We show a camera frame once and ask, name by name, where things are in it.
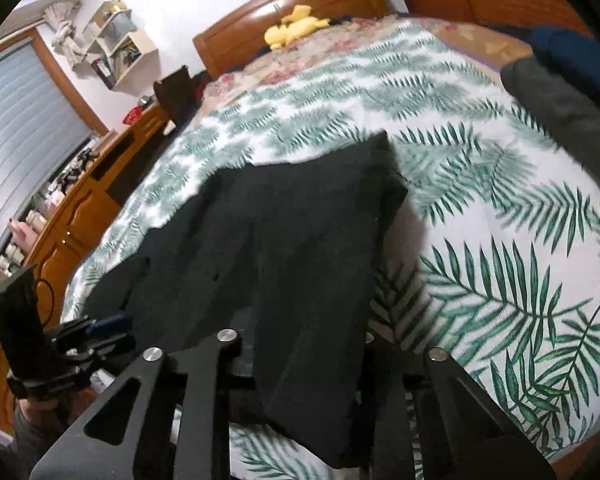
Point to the person's left forearm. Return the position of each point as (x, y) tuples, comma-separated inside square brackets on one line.
[(35, 452)]

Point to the floral blanket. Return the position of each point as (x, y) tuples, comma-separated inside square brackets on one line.
[(300, 55)]

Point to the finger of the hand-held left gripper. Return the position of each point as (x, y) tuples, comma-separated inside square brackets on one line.
[(112, 346), (107, 325)]

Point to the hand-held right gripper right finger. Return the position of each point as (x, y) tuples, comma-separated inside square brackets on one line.
[(390, 400)]

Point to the red container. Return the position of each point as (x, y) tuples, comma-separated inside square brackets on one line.
[(133, 116)]

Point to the row of bottles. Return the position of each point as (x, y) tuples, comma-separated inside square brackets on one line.
[(35, 220)]

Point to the leaf print bedsheet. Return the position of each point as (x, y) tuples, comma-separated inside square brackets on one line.
[(480, 285)]

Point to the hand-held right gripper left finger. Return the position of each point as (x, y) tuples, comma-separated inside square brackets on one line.
[(210, 385)]

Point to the white wall shelf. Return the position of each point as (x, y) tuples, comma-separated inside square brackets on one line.
[(135, 55)]

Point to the yellow plush toy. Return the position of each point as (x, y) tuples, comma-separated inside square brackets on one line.
[(290, 30)]

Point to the pale hanging bundle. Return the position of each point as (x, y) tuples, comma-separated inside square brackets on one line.
[(65, 35)]

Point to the dark grey garment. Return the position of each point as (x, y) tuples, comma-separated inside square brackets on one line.
[(570, 110)]

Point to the grey window blind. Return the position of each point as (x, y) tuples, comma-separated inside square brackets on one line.
[(20, 135)]

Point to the navy blue garment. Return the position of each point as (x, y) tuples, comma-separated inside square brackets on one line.
[(580, 50)]

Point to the person's left hand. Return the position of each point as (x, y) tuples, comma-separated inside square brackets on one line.
[(40, 410)]

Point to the black coat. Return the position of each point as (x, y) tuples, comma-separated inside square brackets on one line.
[(280, 260)]

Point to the wooden dresser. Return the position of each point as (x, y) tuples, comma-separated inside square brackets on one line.
[(80, 210)]

